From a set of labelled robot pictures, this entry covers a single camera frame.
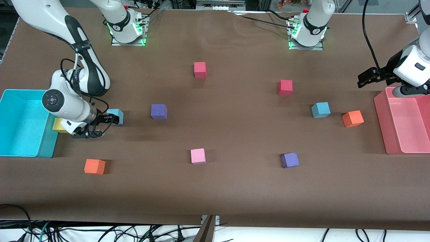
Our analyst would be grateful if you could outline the grey metal box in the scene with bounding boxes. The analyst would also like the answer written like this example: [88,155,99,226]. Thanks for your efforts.
[197,0,246,11]

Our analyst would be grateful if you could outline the black looped cable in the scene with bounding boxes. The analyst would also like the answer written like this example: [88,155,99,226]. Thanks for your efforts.
[0,204,33,242]

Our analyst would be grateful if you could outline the orange foam block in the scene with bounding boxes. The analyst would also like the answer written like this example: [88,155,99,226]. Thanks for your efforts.
[84,159,106,175]
[342,110,364,128]

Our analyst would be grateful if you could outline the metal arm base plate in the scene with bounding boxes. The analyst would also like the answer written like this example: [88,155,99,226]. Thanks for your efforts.
[111,15,147,47]
[288,18,324,51]

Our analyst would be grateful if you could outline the pink plastic bin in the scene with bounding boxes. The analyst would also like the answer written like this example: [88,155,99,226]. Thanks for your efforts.
[374,87,430,155]

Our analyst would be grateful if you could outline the teal cable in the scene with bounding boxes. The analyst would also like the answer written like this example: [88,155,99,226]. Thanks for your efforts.
[38,220,51,242]

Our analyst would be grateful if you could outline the light blue foam block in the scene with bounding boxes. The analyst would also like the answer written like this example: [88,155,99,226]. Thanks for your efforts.
[106,109,124,125]
[311,102,331,118]

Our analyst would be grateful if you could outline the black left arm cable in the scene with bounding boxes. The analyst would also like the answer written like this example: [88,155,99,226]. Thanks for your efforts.
[362,0,382,70]

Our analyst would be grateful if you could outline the purple foam block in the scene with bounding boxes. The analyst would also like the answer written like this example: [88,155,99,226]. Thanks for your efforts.
[150,104,168,120]
[281,152,300,168]

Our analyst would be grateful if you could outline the yellow foam block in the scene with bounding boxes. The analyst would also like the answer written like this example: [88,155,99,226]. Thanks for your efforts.
[52,118,72,133]

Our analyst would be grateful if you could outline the brown table cloth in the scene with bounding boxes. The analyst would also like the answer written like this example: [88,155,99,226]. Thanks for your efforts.
[0,7,430,231]

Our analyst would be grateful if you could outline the cyan plastic bin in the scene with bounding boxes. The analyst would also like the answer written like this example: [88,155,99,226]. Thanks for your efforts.
[0,89,59,158]

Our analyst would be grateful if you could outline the pink foam block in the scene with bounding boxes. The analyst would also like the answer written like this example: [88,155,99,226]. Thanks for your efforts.
[190,148,206,164]

